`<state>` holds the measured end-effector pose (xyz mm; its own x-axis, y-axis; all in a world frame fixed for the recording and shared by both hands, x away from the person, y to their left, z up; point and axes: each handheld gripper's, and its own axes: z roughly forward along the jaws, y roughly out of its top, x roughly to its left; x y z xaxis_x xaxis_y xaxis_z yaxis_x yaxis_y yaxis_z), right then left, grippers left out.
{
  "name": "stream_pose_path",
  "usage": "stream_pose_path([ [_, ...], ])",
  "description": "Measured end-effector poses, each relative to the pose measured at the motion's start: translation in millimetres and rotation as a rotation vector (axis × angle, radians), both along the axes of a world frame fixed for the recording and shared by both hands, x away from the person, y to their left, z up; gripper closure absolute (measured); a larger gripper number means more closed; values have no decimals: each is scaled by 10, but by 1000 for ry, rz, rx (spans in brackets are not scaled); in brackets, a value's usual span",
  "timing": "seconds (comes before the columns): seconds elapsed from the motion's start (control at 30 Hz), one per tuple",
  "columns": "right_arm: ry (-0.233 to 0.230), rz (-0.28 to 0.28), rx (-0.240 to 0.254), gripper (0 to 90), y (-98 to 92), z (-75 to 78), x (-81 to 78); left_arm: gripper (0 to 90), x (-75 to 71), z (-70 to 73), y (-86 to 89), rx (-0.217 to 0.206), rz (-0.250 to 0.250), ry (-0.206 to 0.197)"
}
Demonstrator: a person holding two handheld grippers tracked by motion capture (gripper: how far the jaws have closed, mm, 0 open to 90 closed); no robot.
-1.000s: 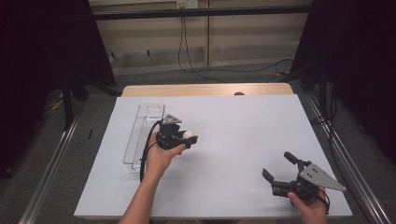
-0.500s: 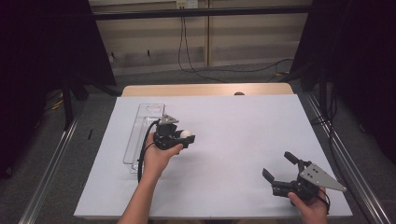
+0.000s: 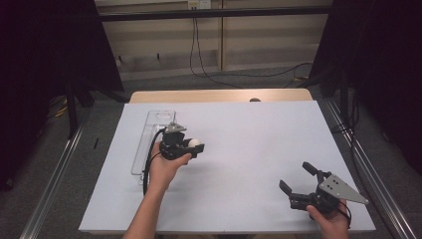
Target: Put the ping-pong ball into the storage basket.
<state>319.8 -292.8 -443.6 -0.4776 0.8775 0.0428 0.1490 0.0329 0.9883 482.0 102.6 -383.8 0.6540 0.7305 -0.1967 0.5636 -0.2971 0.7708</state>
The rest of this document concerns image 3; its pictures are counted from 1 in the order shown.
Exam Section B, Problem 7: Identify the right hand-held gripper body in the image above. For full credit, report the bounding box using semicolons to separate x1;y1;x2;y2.
288;171;369;215

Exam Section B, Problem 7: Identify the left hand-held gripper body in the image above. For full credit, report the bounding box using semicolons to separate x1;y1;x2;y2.
158;121;193;161

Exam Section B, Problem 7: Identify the clear plastic egg tray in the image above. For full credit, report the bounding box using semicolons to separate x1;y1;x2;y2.
130;110;178;187

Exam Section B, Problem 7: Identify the person's left hand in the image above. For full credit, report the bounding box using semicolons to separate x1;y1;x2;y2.
147;141;193;195

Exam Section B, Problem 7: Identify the person's right hand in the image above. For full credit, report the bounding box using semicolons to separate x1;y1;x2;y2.
306;200;351;239

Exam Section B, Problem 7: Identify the white table mat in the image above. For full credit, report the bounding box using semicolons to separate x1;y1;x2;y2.
79;100;376;233

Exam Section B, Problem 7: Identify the black metal stand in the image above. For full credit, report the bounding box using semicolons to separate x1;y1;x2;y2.
65;81;98;139

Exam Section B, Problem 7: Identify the black curtain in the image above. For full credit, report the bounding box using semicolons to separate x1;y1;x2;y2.
309;0;422;175
0;0;125;193

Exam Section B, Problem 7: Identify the black horizontal bar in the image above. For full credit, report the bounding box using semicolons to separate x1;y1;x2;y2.
99;5;332;23

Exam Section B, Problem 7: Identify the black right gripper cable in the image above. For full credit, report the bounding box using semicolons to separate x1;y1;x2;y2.
337;199;352;230

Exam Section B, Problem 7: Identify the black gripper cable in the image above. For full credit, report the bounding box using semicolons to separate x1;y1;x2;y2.
337;199;352;230
142;127;167;197

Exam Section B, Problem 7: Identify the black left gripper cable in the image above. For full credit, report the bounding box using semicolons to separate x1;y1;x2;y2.
142;127;167;197

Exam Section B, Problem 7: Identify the metal floor rail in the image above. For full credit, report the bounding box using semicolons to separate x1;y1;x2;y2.
324;99;417;239
19;123;86;239

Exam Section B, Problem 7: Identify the black hanging wall cable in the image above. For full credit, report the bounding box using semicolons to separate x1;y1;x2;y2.
189;18;315;90

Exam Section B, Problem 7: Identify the white wall outlet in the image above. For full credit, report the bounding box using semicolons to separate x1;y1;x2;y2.
187;0;213;10

